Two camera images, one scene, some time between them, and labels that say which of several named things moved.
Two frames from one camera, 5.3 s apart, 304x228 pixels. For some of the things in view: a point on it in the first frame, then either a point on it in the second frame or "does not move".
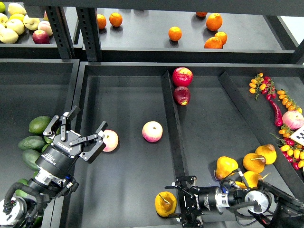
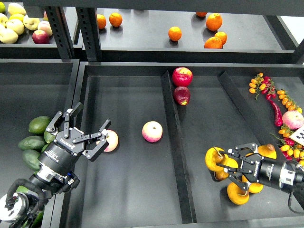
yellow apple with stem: (32, 23) does not move
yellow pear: (165, 203) → (213, 156)
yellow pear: (268, 151) does not move
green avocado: (24, 181) → (22, 189)
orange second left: (115, 19) does not move
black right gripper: (194, 201) → (262, 170)
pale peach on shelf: (45, 26) does not move
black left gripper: (60, 159) does not move
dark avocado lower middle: (29, 156) does not move
